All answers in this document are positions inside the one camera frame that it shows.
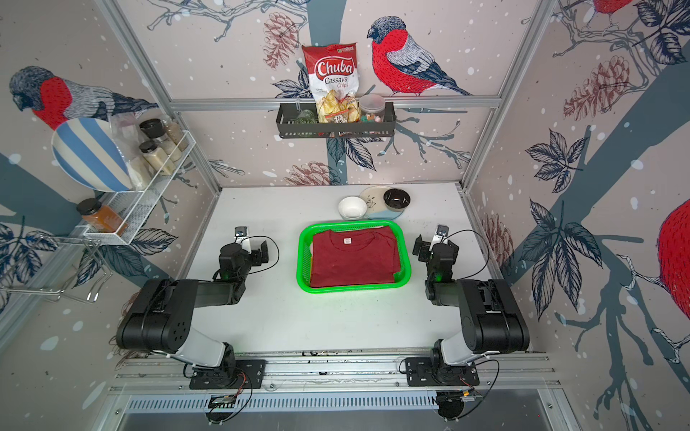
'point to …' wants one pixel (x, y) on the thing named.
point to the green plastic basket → (304, 256)
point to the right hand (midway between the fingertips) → (433, 235)
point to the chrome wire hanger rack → (92, 245)
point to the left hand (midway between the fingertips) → (255, 235)
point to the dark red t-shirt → (353, 256)
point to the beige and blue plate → (376, 206)
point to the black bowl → (396, 199)
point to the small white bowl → (352, 207)
